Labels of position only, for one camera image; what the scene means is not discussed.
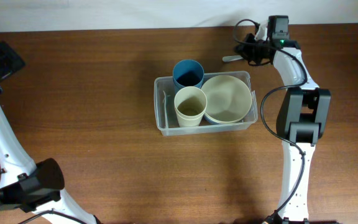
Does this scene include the white plastic fork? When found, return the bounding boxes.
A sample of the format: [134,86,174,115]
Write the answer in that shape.
[222,55,244,63]

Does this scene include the cream bowl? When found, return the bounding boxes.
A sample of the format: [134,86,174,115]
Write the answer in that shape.
[201,75,252,108]
[205,106,251,121]

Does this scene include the blue cup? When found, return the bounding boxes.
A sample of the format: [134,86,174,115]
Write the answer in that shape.
[173,59,204,85]
[173,80,203,93]

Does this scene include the blue bowl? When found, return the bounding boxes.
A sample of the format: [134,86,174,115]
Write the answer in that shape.
[204,114,244,124]

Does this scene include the cream cup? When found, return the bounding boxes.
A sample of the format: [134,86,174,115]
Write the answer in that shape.
[177,114,203,128]
[174,86,208,119]

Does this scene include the white plastic spoon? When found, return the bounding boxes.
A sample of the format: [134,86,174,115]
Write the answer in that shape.
[163,91,169,129]

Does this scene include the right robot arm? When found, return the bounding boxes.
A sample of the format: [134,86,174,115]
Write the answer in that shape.
[235,16,331,223]

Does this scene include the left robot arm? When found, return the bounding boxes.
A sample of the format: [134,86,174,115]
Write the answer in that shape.
[0,42,99,223]

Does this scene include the clear plastic container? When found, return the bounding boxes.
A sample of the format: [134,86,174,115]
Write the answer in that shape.
[154,71,258,136]

